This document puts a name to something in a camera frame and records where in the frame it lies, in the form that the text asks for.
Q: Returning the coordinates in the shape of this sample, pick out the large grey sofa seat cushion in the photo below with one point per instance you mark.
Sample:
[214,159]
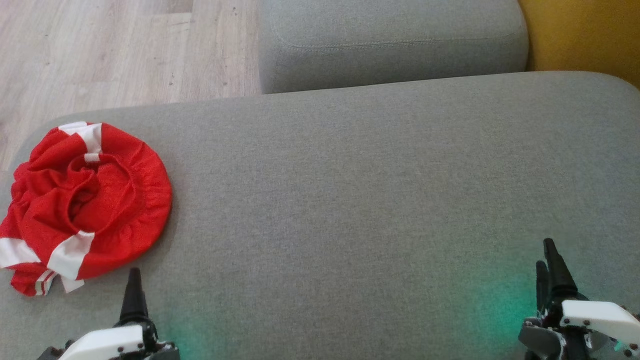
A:
[350,210]

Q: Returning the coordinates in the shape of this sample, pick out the red and white sports shorts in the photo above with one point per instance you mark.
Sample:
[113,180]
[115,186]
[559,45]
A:
[125,220]

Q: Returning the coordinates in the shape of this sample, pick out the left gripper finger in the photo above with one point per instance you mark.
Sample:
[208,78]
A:
[134,300]

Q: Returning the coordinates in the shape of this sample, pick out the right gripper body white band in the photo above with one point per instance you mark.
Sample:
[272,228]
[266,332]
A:
[595,315]

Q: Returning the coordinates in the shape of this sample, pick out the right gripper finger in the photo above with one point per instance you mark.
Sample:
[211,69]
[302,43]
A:
[559,275]
[541,285]

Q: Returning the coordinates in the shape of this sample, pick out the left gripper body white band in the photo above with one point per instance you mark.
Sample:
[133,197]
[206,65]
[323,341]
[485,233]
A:
[110,342]

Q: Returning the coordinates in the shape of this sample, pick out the small grey sofa cushion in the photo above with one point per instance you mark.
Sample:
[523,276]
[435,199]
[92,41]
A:
[390,45]

